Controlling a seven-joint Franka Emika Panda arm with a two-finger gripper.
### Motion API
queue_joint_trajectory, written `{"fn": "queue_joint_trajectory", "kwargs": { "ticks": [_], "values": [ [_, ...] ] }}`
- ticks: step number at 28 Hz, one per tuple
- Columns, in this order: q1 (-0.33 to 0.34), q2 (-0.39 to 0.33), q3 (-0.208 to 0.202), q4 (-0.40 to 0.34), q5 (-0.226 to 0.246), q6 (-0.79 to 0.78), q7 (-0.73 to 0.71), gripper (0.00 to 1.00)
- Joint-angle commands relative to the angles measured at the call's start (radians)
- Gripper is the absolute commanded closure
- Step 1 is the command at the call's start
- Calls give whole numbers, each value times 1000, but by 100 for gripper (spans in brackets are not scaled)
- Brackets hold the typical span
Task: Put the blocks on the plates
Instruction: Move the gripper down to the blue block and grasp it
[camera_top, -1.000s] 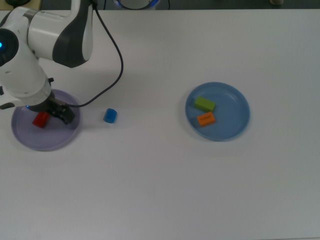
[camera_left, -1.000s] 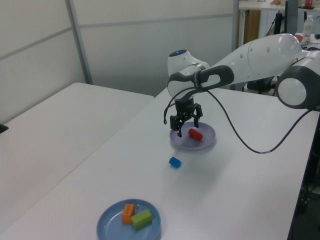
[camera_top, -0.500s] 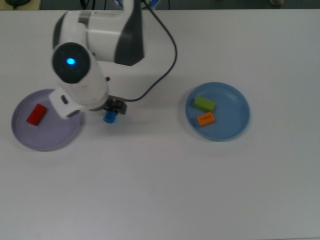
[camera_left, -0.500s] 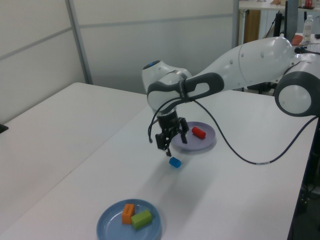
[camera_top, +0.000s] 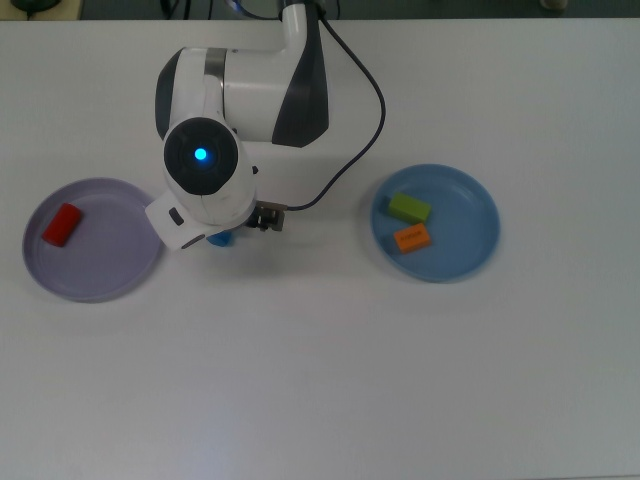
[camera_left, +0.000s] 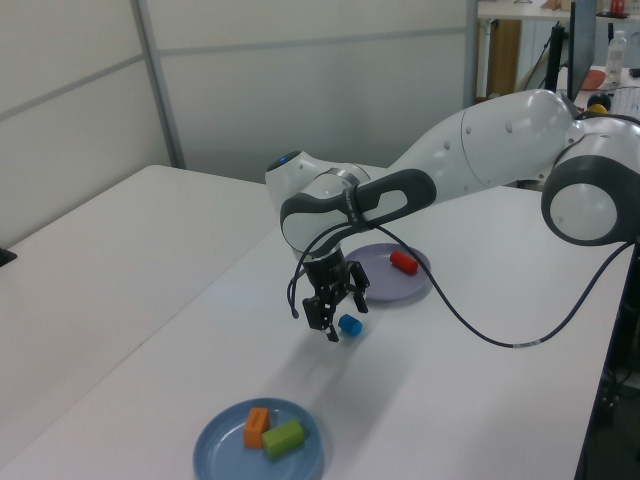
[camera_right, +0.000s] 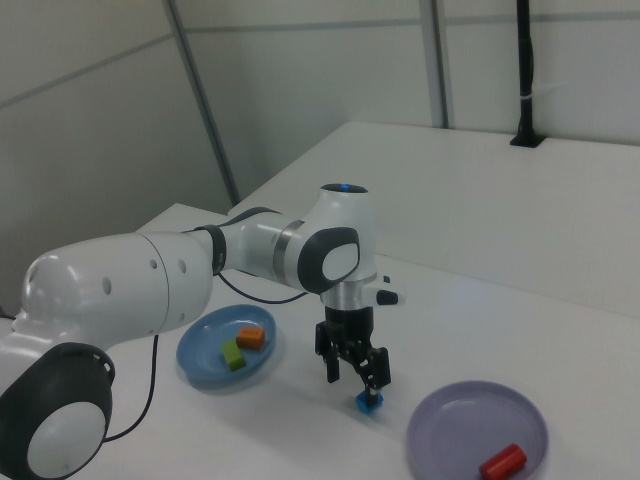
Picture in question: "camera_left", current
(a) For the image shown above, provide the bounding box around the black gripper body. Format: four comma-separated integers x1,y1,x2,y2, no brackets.
304,250,352,297

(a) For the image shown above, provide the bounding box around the small blue block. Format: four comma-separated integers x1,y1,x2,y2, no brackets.
337,313,363,337

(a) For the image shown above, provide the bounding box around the red cylinder block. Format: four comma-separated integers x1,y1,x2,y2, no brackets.
389,250,419,276

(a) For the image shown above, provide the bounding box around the orange rectangular block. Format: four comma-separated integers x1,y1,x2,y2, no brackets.
243,406,272,449

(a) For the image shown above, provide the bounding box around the green rectangular block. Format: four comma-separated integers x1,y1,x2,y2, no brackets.
261,419,306,460

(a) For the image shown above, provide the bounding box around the purple plate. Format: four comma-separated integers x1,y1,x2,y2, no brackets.
344,242,433,303

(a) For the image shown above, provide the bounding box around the blue plate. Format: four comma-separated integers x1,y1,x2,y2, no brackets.
192,397,325,480

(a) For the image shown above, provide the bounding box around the wooden cabinet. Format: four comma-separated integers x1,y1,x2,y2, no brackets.
487,19,522,97

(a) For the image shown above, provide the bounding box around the black monitor stand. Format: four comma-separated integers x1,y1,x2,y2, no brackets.
542,24,570,94

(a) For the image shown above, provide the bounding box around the white background desk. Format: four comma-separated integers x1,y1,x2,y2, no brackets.
477,0,640,24

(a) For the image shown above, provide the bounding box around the black computer monitor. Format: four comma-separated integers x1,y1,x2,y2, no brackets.
567,0,599,100

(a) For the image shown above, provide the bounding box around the clear plastic bottle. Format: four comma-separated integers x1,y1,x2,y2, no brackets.
604,29,629,87

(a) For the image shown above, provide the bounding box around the black hanging robot cable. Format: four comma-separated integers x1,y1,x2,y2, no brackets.
286,219,636,349

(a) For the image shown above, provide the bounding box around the grey partition post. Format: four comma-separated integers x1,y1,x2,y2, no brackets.
462,0,481,109

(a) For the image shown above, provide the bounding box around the black table frame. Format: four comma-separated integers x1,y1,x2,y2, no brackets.
574,242,640,480

